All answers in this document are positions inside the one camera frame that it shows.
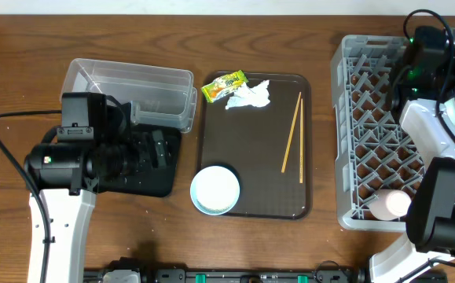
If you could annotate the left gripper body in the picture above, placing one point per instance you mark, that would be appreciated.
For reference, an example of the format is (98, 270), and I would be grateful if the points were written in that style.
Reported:
(141, 159)

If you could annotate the wooden chopstick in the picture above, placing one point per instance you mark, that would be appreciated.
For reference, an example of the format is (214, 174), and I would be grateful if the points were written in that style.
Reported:
(301, 143)
(290, 135)

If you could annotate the pink cup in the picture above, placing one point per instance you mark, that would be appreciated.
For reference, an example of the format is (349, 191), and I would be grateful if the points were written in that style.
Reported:
(389, 204)

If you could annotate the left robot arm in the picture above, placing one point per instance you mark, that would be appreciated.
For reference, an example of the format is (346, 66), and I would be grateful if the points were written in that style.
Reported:
(64, 192)

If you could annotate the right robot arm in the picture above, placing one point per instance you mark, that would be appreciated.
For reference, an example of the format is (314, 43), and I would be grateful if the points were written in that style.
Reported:
(421, 82)

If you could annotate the grey dishwasher rack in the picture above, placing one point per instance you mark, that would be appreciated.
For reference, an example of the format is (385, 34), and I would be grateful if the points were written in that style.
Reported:
(374, 152)

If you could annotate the black plastic tray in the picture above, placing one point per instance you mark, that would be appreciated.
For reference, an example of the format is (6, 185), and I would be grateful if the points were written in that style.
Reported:
(113, 165)

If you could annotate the clear plastic bin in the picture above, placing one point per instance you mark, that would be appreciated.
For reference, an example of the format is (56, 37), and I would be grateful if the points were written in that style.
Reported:
(157, 95)

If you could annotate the light blue rice bowl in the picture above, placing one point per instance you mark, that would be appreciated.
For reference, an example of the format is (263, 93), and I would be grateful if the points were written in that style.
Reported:
(215, 190)

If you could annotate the yellow green snack wrapper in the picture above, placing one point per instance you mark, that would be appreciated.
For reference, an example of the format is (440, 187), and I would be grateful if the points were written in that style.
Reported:
(223, 85)

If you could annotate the brown serving tray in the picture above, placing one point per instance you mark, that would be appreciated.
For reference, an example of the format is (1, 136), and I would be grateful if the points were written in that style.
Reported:
(251, 143)

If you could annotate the crumpled white tissue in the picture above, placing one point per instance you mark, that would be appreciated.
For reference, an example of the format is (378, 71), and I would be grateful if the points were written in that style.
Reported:
(256, 96)

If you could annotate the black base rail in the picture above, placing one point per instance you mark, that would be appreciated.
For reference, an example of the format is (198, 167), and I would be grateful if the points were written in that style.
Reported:
(133, 270)

